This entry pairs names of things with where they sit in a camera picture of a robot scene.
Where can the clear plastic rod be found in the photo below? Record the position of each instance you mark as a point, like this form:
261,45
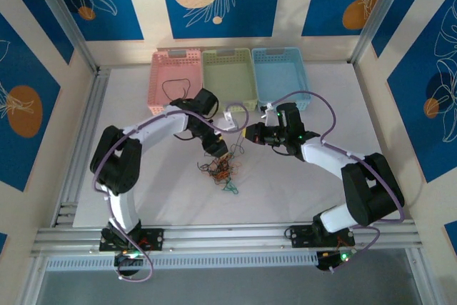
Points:
379,12

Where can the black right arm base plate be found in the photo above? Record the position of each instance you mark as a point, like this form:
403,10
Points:
298,235

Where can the white table mat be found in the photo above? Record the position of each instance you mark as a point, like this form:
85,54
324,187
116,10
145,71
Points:
271,190

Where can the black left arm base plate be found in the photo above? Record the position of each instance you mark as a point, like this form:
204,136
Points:
153,239

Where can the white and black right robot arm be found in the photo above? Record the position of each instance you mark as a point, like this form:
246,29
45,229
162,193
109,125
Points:
328,162

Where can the black controller box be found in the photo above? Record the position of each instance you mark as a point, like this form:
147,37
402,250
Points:
333,260
130,260

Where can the blue plastic basket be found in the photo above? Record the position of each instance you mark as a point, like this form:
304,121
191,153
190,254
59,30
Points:
280,76

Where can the aluminium side rail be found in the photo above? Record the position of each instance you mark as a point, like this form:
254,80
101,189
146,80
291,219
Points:
94,105

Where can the green plastic basket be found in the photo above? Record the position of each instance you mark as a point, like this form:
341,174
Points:
228,76

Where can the aluminium frame post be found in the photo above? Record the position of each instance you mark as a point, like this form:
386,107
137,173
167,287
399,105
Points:
68,23

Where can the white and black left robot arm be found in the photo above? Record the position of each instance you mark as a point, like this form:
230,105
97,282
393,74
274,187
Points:
160,123

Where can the aluminium mounting rail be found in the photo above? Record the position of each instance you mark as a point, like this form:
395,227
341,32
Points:
232,237

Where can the pink plastic basket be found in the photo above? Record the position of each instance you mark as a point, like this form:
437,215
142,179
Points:
175,69

